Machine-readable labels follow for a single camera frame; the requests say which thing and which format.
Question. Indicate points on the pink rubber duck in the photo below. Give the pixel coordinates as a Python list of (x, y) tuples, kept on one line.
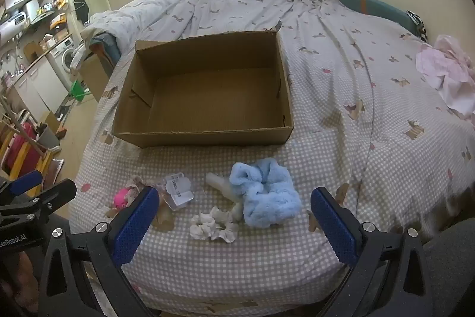
[(120, 199)]

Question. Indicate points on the brown bedside cardboard box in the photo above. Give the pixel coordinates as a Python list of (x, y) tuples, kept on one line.
[(94, 77)]

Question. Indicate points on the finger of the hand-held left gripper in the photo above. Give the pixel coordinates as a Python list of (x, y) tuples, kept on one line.
[(55, 192), (26, 182)]

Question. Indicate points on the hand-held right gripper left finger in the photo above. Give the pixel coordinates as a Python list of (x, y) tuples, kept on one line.
[(135, 224)]

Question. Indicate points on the checked printed bed blanket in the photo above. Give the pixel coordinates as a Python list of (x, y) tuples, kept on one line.
[(334, 116)]

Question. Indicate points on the pink cloth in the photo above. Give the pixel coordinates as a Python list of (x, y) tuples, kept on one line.
[(445, 64)]

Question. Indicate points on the green dustpan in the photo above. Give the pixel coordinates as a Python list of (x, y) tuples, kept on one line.
[(78, 90)]

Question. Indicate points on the light blue fluffy cloth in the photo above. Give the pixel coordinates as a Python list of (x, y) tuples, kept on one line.
[(267, 198)]

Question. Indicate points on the orange box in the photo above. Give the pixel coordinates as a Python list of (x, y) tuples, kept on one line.
[(59, 21)]

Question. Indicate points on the white printed duvet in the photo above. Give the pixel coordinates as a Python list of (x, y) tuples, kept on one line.
[(130, 14)]

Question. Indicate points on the blue folded cloth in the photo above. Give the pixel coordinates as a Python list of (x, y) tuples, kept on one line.
[(107, 46)]

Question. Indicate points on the white fluffy sock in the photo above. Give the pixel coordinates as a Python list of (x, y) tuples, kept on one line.
[(219, 185)]

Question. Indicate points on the wooden rack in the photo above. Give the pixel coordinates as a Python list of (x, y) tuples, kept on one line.
[(26, 140)]

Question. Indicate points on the black and white cloth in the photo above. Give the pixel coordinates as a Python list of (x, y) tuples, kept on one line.
[(417, 23)]

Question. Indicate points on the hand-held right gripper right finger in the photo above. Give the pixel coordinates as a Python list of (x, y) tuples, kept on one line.
[(336, 228)]

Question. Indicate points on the white washing machine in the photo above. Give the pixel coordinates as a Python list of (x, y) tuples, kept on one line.
[(64, 55)]

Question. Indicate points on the white floor cabinet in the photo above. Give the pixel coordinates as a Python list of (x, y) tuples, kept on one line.
[(40, 86)]

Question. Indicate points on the white ruffled scrunchie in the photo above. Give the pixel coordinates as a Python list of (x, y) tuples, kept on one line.
[(207, 228)]

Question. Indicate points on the teal pillow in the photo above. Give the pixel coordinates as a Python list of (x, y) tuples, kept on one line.
[(371, 7)]

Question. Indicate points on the red suitcase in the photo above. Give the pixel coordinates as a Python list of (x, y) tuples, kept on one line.
[(22, 146)]

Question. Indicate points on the beige lace scrunchie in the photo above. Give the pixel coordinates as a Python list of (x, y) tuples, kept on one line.
[(134, 187)]

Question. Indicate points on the grey bin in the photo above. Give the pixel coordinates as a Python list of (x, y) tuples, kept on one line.
[(48, 137)]

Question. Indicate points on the clear plastic package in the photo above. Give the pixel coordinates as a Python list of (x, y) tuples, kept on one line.
[(178, 190)]

